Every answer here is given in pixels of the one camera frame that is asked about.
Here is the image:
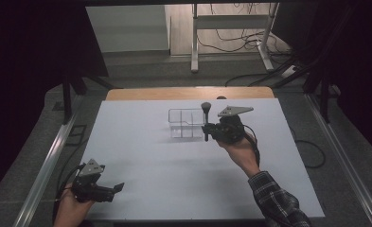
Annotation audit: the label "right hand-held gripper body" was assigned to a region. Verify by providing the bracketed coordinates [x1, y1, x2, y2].
[209, 105, 255, 144]

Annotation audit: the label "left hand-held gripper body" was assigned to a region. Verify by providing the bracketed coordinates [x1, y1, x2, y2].
[70, 158, 115, 203]

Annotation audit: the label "clear acrylic organizer box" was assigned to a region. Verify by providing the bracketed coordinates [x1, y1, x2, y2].
[168, 108, 207, 140]

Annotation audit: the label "person's right hand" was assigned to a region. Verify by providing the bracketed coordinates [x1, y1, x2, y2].
[216, 132, 259, 168]

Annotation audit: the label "person's left hand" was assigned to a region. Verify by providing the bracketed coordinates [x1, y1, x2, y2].
[53, 189, 96, 227]

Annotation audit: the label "wooden table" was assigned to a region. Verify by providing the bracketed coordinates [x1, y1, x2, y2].
[105, 86, 275, 102]

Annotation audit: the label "white table cover board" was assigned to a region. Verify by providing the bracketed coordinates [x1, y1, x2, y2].
[84, 97, 326, 221]

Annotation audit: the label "white power strip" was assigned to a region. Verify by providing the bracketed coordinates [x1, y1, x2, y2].
[281, 64, 299, 79]

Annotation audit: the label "black metal stand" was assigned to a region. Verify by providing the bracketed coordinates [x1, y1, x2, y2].
[301, 67, 333, 124]
[61, 74, 123, 125]

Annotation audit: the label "black curtain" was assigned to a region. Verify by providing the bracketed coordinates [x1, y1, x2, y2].
[0, 0, 110, 202]
[270, 0, 372, 165]

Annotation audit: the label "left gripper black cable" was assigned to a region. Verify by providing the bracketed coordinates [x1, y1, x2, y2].
[54, 163, 86, 206]

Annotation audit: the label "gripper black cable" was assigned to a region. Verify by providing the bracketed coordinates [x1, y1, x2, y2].
[242, 123, 261, 168]
[54, 163, 86, 206]

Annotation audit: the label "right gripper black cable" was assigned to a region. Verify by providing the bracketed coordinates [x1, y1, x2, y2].
[242, 123, 261, 168]

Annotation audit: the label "aluminium rail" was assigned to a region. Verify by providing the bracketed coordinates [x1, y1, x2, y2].
[12, 114, 78, 227]
[304, 94, 372, 227]

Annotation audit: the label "long black floor cable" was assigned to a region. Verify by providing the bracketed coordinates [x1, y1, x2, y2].
[224, 70, 286, 88]

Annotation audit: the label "tangled black cables under desk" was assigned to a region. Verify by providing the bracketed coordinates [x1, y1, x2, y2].
[195, 2, 292, 55]

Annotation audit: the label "white desk frame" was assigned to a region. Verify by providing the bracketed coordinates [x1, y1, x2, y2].
[190, 2, 280, 74]

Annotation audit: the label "black looped floor cable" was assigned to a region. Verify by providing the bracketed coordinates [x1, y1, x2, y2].
[288, 125, 327, 169]

